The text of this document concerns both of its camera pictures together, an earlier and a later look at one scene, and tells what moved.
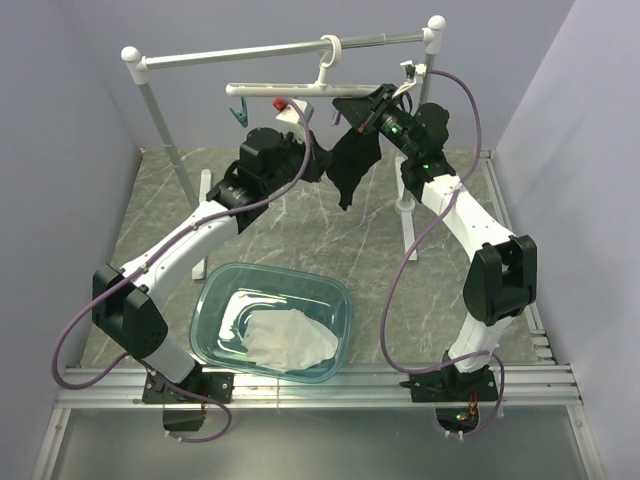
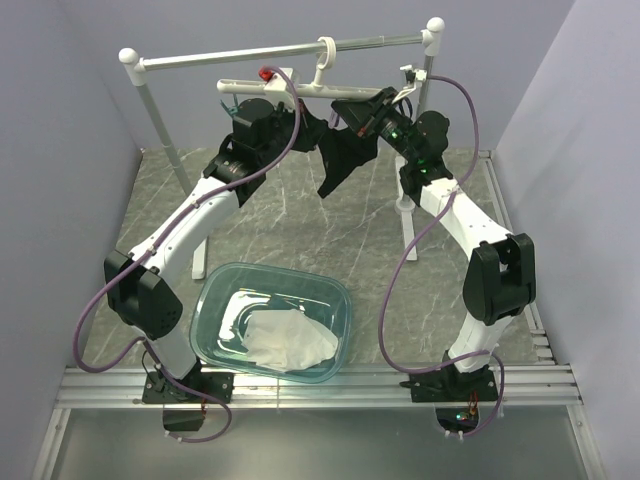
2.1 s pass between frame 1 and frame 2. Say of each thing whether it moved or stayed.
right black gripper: stayed
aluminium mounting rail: stayed
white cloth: stayed
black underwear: moved
